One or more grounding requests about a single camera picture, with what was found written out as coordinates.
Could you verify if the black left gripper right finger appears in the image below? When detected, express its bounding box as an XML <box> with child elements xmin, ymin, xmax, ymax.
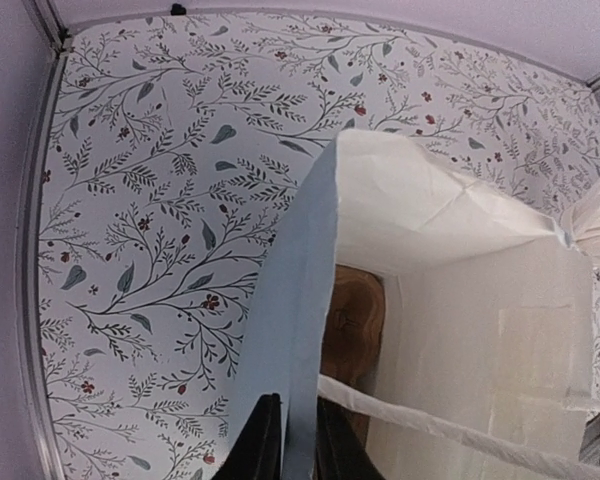
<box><xmin>316</xmin><ymin>397</ymin><xmax>383</xmax><ymax>480</ymax></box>

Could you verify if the left aluminium frame post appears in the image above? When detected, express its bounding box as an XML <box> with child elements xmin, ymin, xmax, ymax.
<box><xmin>26</xmin><ymin>0</ymin><xmax>73</xmax><ymax>56</ymax></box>

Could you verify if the floral patterned table mat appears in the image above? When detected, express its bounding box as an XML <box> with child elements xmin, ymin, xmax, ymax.
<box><xmin>38</xmin><ymin>12</ymin><xmax>600</xmax><ymax>479</ymax></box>

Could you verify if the brown cardboard cup carrier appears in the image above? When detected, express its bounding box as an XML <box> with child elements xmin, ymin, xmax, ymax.
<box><xmin>317</xmin><ymin>264</ymin><xmax>387</xmax><ymax>436</ymax></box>

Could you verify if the light blue paper bag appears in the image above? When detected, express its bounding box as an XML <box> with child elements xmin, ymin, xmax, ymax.
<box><xmin>229</xmin><ymin>129</ymin><xmax>600</xmax><ymax>479</ymax></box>

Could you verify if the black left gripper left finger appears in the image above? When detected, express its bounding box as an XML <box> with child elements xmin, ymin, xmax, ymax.
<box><xmin>222</xmin><ymin>393</ymin><xmax>282</xmax><ymax>480</ymax></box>

